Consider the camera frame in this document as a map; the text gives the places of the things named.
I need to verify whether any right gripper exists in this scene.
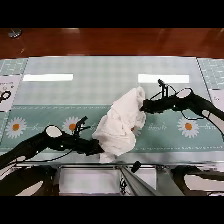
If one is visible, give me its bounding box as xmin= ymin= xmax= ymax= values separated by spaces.
xmin=139 ymin=98 xmax=168 ymax=115

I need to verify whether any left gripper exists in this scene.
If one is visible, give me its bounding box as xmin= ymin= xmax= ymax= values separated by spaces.
xmin=77 ymin=138 xmax=105 ymax=157

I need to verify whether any white shirt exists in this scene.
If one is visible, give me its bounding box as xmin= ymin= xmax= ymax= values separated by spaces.
xmin=91 ymin=86 xmax=148 ymax=164

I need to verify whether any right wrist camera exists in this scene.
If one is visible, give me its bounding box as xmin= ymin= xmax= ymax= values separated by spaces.
xmin=157 ymin=78 xmax=170 ymax=99

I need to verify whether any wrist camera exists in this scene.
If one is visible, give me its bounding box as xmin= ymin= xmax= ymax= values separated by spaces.
xmin=157 ymin=78 xmax=170 ymax=99
xmin=73 ymin=115 xmax=92 ymax=137

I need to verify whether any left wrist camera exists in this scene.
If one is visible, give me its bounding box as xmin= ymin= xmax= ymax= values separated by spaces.
xmin=73 ymin=115 xmax=92 ymax=137

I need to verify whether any black cable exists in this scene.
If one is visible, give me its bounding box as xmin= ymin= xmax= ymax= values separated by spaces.
xmin=179 ymin=109 xmax=206 ymax=122
xmin=33 ymin=148 xmax=75 ymax=163

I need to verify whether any silver frame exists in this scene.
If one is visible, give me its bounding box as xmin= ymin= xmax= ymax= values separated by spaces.
xmin=13 ymin=161 xmax=224 ymax=197

